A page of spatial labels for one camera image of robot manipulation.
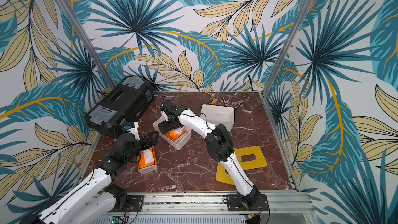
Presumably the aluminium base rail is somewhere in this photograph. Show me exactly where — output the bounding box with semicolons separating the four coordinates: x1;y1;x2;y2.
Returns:
77;191;315;217

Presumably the black plastic toolbox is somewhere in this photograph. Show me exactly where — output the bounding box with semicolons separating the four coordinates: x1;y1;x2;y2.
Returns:
85;76;154;139

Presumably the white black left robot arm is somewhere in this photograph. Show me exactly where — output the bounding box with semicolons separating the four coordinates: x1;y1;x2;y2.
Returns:
21;132;159;224

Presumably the left aluminium corner post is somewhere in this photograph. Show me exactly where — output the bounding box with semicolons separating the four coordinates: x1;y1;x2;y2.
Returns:
56;0;115;89

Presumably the white plastic tissue box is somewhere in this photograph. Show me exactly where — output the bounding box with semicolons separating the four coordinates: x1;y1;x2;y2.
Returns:
152;117;192;150

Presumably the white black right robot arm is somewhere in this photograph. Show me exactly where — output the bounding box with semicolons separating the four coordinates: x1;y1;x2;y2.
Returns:
158;100;260;210

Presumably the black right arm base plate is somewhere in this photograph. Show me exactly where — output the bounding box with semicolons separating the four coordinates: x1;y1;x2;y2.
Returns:
223;194;269;212

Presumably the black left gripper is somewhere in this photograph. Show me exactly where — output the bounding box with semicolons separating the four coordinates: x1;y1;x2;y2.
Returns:
125;130;159;163

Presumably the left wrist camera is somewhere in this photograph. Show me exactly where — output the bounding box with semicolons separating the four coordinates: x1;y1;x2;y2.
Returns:
124;122;140;141

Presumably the right aluminium corner post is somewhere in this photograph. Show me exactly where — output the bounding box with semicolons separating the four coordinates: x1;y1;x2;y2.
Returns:
262;0;314;98

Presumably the aluminium corner post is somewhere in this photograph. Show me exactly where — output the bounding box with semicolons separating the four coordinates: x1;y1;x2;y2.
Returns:
56;0;115;89
262;0;314;98

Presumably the yellow wooden box lid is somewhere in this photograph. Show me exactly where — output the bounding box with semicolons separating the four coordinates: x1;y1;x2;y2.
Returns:
216;162;235;186

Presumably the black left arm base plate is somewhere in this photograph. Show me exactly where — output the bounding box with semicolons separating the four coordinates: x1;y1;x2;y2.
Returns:
112;195;145;213

